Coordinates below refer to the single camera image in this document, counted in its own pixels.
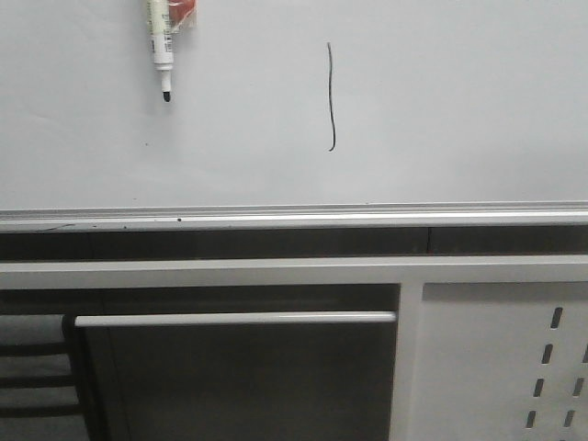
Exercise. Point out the black slatted chair back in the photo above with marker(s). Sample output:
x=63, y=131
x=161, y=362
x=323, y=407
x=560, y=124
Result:
x=39, y=400

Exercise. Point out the aluminium whiteboard marker tray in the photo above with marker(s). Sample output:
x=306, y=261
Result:
x=367, y=215

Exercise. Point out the dark grey cabinet panel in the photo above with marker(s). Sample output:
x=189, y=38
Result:
x=313, y=375

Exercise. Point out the red taped gripper fingertip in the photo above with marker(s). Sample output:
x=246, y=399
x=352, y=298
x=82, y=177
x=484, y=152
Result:
x=182, y=13

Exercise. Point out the white metal frame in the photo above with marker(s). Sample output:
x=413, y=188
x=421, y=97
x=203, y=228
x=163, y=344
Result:
x=410, y=274

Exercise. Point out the white black-tipped whiteboard marker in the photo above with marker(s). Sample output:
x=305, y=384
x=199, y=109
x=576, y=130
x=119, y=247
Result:
x=160, y=27

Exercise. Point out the white whiteboard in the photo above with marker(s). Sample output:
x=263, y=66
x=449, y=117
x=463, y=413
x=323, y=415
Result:
x=295, y=103

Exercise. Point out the white perforated metal panel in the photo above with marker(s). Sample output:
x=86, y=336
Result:
x=501, y=362

